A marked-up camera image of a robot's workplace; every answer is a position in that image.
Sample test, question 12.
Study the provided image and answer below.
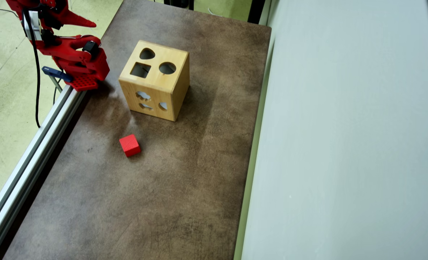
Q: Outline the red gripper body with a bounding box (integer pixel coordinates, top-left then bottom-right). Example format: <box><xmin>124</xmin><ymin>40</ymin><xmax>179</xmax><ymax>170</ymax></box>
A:
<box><xmin>5</xmin><ymin>0</ymin><xmax>70</xmax><ymax>30</ymax></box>

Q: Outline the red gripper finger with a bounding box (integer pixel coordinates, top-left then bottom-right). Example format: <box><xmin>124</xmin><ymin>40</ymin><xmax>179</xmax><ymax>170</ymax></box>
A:
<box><xmin>62</xmin><ymin>10</ymin><xmax>97</xmax><ymax>29</ymax></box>

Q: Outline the red wooden cube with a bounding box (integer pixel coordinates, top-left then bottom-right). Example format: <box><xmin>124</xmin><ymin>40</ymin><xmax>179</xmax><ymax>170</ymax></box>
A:
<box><xmin>119</xmin><ymin>134</ymin><xmax>141</xmax><ymax>157</ymax></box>

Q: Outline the blue clamp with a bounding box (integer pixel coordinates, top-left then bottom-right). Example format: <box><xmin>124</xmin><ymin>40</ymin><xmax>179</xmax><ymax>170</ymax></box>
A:
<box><xmin>42</xmin><ymin>66</ymin><xmax>73</xmax><ymax>93</ymax></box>

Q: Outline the wooden shape sorter box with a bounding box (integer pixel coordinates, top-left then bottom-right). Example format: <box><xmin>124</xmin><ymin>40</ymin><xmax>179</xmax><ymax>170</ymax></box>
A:
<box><xmin>119</xmin><ymin>40</ymin><xmax>190</xmax><ymax>122</ymax></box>

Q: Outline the black furniture base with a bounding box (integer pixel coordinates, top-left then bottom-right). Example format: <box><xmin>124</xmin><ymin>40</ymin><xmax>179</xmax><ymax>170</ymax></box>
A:
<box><xmin>163</xmin><ymin>0</ymin><xmax>194</xmax><ymax>10</ymax></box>

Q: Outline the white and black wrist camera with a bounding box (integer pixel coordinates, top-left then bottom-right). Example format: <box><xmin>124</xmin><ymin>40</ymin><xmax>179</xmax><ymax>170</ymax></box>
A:
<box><xmin>22</xmin><ymin>10</ymin><xmax>43</xmax><ymax>41</ymax></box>

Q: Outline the thin black floor cable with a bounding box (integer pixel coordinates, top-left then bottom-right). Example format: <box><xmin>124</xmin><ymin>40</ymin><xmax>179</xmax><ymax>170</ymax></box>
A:
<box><xmin>0</xmin><ymin>8</ymin><xmax>19</xmax><ymax>20</ymax></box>

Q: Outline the thick black camera cable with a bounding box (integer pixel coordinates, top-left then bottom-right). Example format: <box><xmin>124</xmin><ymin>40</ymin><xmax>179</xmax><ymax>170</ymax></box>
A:
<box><xmin>22</xmin><ymin>9</ymin><xmax>42</xmax><ymax>129</ymax></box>

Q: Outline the aluminium profile rail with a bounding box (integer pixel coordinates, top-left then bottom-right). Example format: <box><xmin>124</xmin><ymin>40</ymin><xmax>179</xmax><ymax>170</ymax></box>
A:
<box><xmin>0</xmin><ymin>84</ymin><xmax>88</xmax><ymax>260</ymax></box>

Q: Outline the black vertical post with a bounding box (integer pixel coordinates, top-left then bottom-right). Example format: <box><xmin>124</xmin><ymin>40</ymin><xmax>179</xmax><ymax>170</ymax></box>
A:
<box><xmin>248</xmin><ymin>0</ymin><xmax>266</xmax><ymax>25</ymax></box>

